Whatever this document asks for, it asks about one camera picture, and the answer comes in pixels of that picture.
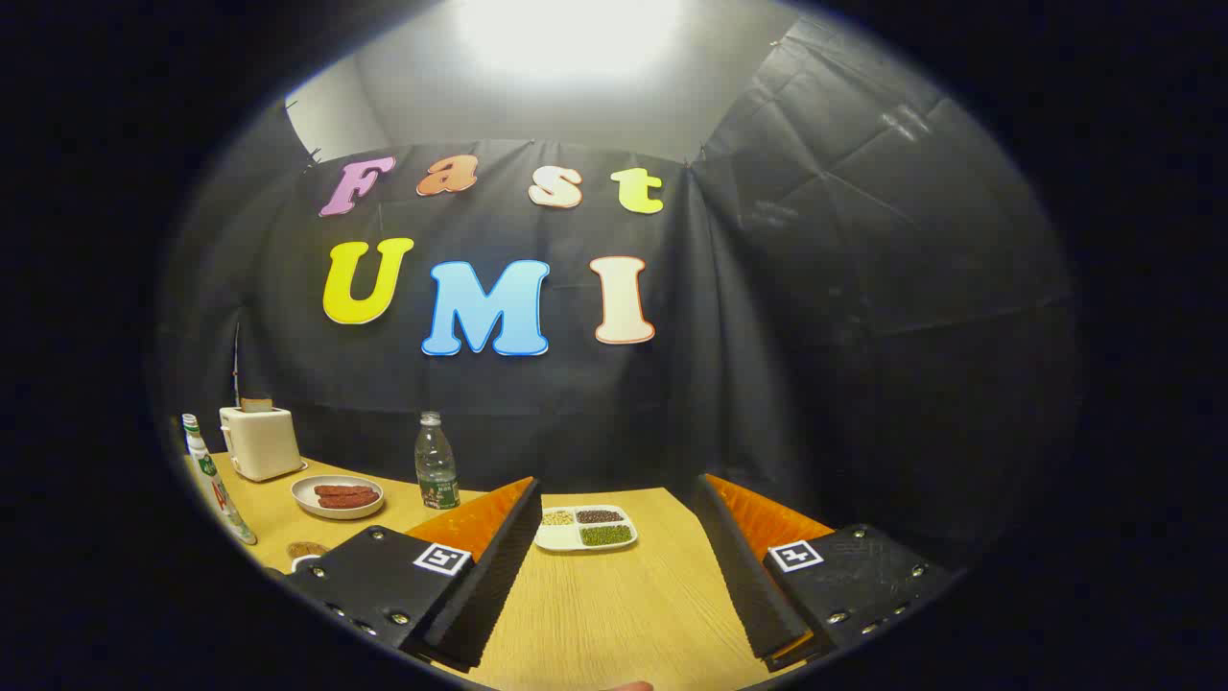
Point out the round cork coaster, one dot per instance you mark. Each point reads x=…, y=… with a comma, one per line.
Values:
x=307, y=549

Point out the yellow beans pile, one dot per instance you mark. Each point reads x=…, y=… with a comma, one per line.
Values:
x=557, y=518

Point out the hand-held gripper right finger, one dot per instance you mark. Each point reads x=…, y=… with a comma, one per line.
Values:
x=743, y=576

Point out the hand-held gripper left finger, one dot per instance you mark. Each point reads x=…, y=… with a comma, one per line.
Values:
x=494, y=585

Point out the white juice bottle green label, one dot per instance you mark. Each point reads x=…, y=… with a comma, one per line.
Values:
x=216, y=489

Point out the dark red beans pile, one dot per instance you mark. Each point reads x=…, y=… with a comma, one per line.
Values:
x=600, y=516

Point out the bright ceiling light panel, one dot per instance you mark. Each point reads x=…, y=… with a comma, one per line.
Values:
x=571, y=34

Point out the white round plate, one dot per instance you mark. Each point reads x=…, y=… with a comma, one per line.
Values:
x=336, y=513

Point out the wooden table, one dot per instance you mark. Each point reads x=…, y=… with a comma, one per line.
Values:
x=614, y=614

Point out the green beans pile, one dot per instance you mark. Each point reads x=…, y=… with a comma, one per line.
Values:
x=606, y=536

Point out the bread slice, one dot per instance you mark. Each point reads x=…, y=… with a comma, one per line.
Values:
x=255, y=405

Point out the clear plastic water bottle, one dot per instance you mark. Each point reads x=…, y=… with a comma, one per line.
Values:
x=436, y=470

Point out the white divided tray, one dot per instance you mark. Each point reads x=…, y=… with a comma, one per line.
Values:
x=554, y=539

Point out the cream white toaster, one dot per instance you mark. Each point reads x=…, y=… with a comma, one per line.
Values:
x=259, y=443

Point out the red sausage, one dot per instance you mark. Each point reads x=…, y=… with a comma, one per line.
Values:
x=343, y=490
x=350, y=501

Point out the black backdrop cloth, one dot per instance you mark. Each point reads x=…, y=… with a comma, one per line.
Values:
x=815, y=336

